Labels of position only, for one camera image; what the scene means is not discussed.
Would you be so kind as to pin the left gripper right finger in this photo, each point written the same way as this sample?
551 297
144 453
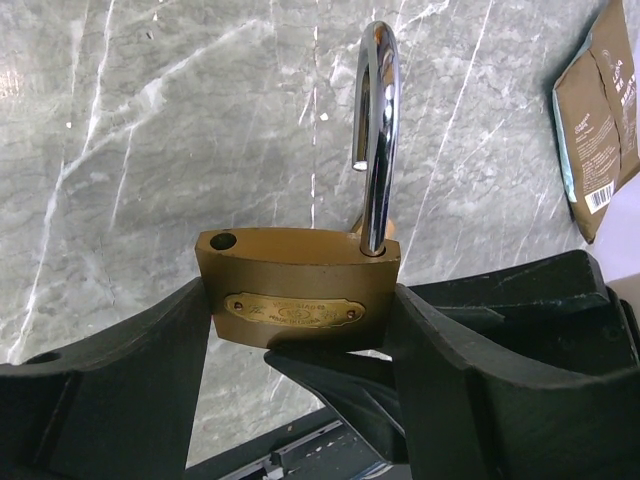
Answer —
530 372

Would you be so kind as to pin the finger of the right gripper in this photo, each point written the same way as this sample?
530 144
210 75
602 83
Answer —
360 390

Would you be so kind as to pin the brown foil pouch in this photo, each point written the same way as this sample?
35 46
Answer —
595 111

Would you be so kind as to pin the large brass padlock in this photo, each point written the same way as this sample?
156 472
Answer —
268 286

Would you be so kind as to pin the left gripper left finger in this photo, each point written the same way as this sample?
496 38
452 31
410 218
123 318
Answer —
119 404

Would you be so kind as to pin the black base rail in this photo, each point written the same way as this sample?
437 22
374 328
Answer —
315 446

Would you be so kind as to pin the small brass padlock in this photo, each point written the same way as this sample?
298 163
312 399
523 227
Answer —
357 227

